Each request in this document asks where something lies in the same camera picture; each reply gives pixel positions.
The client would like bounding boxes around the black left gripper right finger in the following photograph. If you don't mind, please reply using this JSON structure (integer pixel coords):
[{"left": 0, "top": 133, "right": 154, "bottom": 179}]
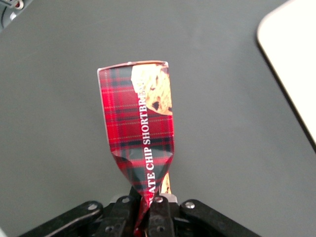
[{"left": 146, "top": 196, "right": 176, "bottom": 237}]

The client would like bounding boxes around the white rectangular tray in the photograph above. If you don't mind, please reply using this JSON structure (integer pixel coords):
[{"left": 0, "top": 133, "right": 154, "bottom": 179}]
[{"left": 256, "top": 0, "right": 316, "bottom": 146}]

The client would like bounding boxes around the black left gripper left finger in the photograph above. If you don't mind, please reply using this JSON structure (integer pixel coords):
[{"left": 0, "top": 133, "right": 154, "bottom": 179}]
[{"left": 96, "top": 195, "right": 138, "bottom": 237}]

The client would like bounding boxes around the red tartan cookie box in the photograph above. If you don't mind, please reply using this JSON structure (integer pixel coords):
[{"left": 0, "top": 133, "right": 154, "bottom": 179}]
[{"left": 97, "top": 60, "right": 175, "bottom": 234}]

